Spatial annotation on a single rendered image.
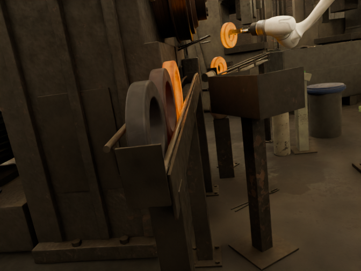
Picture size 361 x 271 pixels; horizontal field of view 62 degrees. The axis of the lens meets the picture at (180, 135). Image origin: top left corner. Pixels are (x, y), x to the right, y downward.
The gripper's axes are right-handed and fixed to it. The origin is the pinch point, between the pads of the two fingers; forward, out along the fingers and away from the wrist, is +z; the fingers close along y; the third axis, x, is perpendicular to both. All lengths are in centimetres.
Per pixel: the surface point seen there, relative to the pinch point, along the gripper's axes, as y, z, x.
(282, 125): 32, -22, -68
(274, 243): -73, -61, -88
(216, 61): -4.2, 8.1, -17.0
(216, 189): -39, -9, -91
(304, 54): 180, 14, -26
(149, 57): -95, -23, -9
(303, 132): 44, -32, -75
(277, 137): 30, -18, -77
